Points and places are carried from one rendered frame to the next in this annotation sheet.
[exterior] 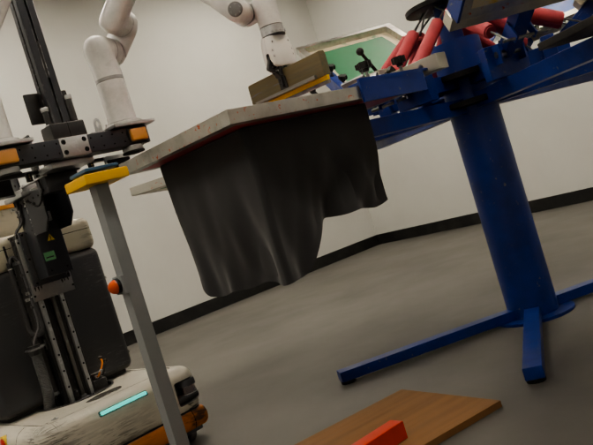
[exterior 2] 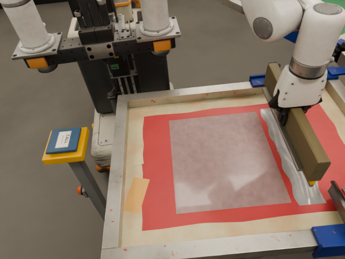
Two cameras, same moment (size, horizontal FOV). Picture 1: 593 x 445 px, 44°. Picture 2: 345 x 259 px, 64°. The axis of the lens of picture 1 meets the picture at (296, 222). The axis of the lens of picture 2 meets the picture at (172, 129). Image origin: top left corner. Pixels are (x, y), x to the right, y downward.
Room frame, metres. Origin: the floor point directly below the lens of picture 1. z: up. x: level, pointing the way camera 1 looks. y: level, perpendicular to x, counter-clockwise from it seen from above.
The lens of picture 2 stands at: (1.76, -0.20, 1.63)
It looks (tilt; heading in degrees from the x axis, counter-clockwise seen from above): 48 degrees down; 42
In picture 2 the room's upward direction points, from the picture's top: 7 degrees counter-clockwise
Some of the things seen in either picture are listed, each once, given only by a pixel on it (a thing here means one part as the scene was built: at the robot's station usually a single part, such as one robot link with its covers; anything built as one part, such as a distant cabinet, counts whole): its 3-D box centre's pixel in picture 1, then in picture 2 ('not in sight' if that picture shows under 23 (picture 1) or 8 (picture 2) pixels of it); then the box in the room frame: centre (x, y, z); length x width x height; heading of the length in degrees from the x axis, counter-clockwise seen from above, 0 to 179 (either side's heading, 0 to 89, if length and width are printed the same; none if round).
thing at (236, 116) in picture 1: (274, 124); (244, 150); (2.26, -0.02, 0.97); 0.79 x 0.58 x 0.04; 131
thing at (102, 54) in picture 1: (104, 59); not in sight; (2.48, 0.46, 1.37); 0.13 x 0.10 x 0.16; 166
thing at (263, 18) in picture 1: (256, 15); (304, 24); (2.35, -0.07, 1.33); 0.15 x 0.10 x 0.11; 76
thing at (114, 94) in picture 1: (115, 105); (153, 4); (2.48, 0.47, 1.21); 0.16 x 0.13 x 0.15; 44
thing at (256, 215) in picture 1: (222, 220); not in sight; (2.06, 0.20, 0.74); 0.45 x 0.03 x 0.43; 41
